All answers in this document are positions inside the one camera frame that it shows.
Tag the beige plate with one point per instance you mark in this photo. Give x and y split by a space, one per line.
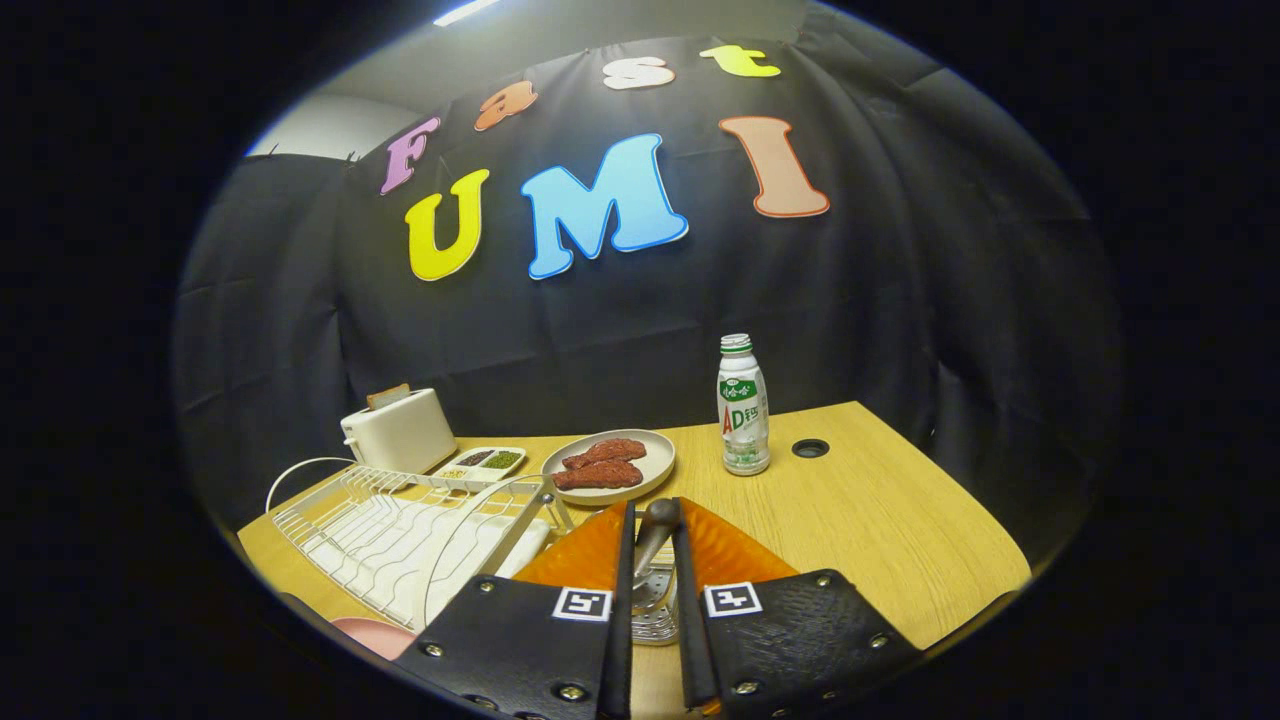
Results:
657 455

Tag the white divided dish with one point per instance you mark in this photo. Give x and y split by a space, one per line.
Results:
488 472

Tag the white drip tray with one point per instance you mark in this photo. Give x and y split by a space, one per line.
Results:
400 570

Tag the toast slice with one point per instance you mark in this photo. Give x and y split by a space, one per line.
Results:
388 396

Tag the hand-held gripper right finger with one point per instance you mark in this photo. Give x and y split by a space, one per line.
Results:
690 640

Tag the black table grommet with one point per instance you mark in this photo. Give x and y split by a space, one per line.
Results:
810 448

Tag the white drink bottle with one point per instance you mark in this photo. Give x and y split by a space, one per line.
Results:
743 420

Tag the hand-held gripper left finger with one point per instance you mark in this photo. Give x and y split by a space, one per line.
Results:
622 640

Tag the green beans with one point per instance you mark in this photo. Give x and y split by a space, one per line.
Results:
503 459

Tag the ceiling light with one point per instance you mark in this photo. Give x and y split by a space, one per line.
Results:
465 12

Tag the dark brown beans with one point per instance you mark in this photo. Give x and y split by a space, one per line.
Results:
476 458

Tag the pink plate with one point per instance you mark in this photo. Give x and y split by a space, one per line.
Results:
375 636

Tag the white toaster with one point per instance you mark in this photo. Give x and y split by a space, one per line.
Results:
400 435

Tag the red meat piece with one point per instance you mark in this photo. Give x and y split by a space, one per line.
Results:
598 475
605 452

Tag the black backdrop cloth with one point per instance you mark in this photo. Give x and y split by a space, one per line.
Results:
900 300

